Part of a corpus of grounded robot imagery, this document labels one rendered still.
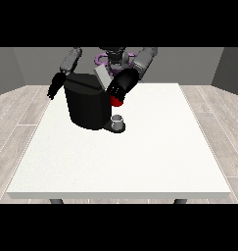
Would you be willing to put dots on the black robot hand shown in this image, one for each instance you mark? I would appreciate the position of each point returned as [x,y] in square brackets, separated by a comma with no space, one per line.
[122,84]
[55,85]

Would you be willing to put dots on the red pod holder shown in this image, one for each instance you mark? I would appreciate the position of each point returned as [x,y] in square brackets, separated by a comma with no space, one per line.
[116,102]

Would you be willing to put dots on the pale grey machine lid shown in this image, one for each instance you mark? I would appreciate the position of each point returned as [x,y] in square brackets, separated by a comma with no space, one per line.
[103,75]

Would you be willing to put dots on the black coffee machine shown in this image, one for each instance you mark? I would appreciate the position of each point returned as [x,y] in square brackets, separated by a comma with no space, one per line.
[86,104]

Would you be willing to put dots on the small grey cup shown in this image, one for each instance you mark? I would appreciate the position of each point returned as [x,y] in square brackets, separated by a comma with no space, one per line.
[117,121]

